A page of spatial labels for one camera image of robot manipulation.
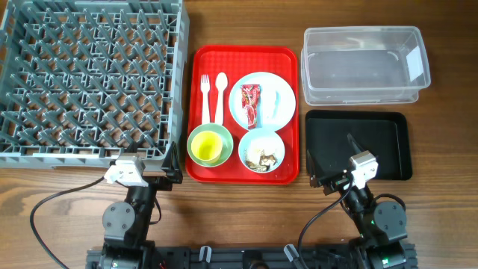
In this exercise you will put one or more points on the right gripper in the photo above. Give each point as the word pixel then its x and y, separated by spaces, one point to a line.
pixel 320 178

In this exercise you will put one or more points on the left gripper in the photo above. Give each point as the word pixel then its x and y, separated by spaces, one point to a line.
pixel 173 174

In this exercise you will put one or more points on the yellow cup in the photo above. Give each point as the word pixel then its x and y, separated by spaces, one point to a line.
pixel 207 146

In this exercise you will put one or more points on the green bowl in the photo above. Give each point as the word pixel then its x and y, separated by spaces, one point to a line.
pixel 228 143

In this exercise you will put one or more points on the food scraps and rice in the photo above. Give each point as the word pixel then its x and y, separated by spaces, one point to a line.
pixel 260 155

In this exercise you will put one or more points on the light blue bowl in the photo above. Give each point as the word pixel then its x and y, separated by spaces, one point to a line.
pixel 262 133

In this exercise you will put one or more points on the white napkin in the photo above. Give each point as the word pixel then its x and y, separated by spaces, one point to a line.
pixel 269 104

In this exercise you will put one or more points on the light blue plate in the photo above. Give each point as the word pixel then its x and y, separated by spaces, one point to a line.
pixel 285 105

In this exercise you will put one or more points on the cream plastic fork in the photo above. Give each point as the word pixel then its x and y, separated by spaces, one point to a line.
pixel 205 88

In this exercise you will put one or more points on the cream plastic spoon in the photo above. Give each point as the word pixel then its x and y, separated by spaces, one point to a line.
pixel 221 84

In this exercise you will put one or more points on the red snack wrapper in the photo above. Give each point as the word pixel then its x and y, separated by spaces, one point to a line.
pixel 250 95

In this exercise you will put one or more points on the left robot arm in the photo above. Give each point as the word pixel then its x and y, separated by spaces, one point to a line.
pixel 127 223

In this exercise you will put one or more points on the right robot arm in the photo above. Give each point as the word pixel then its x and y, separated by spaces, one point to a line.
pixel 380 220

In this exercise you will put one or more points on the black waste tray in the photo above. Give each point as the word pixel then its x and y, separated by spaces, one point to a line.
pixel 384 134

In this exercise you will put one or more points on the grey dishwasher rack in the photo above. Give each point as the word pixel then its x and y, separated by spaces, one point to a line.
pixel 83 82

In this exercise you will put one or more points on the red plastic tray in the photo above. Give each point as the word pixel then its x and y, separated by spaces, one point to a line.
pixel 236 62

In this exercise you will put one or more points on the clear plastic bin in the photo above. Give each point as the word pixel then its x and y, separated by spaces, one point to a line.
pixel 363 65

